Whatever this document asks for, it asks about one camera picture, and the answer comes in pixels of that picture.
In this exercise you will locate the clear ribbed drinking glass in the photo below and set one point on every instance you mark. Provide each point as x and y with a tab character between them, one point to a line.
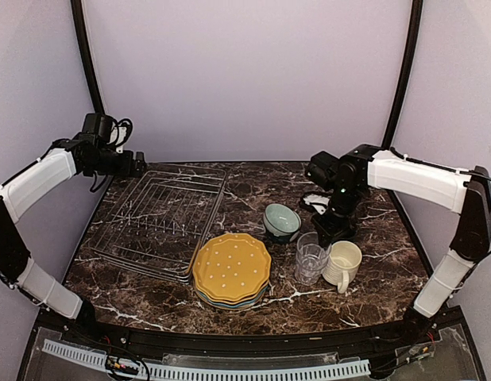
311	258

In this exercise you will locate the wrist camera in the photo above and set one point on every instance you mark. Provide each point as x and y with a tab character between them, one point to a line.
120	134
313	201

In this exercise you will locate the black front rail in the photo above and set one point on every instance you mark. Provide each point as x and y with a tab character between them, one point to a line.
375	341

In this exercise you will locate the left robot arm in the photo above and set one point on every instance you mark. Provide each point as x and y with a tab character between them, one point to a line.
97	152

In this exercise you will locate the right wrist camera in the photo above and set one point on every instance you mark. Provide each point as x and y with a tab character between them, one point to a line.
313	201

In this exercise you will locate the right wiring bundle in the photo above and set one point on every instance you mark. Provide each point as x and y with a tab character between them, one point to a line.
416	353

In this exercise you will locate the black frame post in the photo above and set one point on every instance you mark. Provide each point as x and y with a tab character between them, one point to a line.
86	56
404	74

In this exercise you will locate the yellow dotted top plate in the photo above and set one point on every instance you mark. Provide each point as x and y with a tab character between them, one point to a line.
231	264

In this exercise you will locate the right black frame post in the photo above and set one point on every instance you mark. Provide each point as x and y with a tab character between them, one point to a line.
404	74

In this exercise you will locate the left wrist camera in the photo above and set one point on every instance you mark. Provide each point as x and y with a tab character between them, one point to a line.
120	134

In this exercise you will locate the cream ribbed mug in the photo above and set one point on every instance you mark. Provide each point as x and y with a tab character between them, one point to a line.
344	261

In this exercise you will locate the wiring bundle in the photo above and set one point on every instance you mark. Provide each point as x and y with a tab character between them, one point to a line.
416	353
120	363

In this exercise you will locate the blue plate in stack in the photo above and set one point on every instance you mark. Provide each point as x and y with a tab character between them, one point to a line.
243	299

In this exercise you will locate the light green ceramic bowl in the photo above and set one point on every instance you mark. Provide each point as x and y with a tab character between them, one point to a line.
280	220

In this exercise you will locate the left wiring bundle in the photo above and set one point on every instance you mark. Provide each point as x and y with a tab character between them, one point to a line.
120	363

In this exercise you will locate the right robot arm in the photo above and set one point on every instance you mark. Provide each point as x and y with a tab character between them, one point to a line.
464	192

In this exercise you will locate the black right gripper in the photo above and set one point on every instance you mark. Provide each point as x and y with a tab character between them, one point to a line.
327	232

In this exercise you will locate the light blue slotted cable duct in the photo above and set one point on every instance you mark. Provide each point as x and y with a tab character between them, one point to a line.
99	361

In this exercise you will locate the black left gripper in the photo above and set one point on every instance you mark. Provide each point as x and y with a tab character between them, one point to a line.
126	170

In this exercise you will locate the left black frame post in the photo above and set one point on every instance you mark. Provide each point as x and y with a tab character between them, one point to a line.
86	56

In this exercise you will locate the metal wire dish rack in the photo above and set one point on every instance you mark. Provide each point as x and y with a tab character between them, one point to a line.
160	221

